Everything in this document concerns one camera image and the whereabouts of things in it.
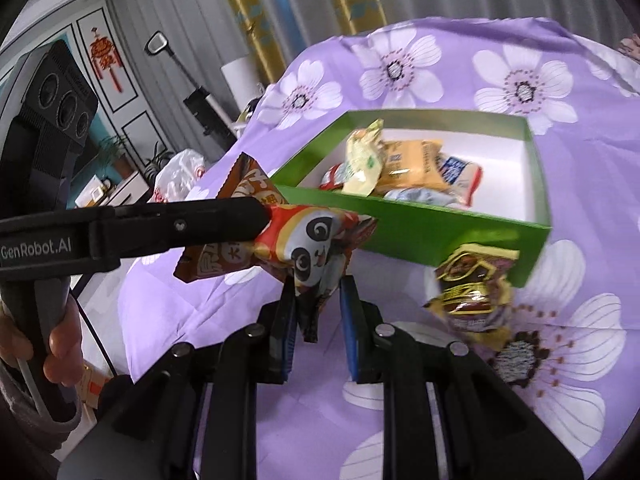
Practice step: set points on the black upright vacuum cleaner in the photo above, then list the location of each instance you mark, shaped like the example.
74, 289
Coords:
200, 102

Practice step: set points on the white red plastic bag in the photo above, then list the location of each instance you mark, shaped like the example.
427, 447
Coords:
180, 170

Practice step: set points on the red knot wall ornament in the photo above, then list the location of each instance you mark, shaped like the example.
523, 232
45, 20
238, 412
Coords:
105, 55

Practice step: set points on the white blue snack packet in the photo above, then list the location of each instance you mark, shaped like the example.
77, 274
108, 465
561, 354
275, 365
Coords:
457, 172

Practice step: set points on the white low cabinet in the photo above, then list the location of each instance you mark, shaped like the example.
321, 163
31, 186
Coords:
125, 185

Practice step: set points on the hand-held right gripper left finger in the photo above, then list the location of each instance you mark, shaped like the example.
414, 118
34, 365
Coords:
286, 340

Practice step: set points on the red white snack packet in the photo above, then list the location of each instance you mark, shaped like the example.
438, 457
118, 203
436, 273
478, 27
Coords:
332, 177

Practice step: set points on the gold blue patterned curtain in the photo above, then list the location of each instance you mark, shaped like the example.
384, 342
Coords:
250, 10

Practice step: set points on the purple floral tablecloth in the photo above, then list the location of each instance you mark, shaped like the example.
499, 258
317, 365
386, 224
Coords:
590, 185

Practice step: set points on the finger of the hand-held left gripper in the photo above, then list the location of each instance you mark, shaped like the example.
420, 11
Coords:
200, 220

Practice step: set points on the orange yellow snack packet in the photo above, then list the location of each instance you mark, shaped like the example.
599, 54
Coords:
410, 165

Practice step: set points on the brown cardboard box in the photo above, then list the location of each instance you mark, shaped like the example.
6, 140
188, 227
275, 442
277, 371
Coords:
92, 385

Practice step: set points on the green potted plant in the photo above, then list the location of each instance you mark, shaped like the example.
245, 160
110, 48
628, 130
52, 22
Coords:
157, 160
112, 152

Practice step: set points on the plain white snack packet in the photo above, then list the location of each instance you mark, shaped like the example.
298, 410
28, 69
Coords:
415, 195

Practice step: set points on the person's left hand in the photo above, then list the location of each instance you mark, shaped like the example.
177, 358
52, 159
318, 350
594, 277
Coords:
67, 350

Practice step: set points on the red panda snack packet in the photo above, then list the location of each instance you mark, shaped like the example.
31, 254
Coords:
310, 240

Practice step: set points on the pale yellow snack packet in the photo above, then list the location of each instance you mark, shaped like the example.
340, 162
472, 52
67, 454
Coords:
362, 165

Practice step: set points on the orange brown triangular snack packet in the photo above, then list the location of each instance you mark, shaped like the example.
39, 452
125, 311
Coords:
250, 187

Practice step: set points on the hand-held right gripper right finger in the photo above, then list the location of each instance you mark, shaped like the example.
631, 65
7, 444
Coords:
350, 340

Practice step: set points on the green cardboard box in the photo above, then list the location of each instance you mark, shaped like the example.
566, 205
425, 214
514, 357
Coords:
450, 240

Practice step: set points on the white air purifier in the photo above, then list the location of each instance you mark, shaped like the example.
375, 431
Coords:
240, 80

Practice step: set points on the person's left forearm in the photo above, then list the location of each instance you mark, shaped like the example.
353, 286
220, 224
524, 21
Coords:
30, 425

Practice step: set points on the black gold snack packet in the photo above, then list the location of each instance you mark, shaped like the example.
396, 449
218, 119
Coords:
470, 285

